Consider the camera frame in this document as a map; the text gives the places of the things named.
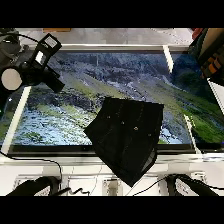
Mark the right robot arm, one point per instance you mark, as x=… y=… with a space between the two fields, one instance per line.
x=193 y=187

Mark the black shorts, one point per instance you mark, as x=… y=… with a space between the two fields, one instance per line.
x=126 y=140

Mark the red garment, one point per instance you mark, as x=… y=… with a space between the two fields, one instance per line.
x=197 y=32

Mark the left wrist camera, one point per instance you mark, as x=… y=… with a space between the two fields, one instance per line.
x=46 y=49

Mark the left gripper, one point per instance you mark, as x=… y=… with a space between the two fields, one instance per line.
x=47 y=76

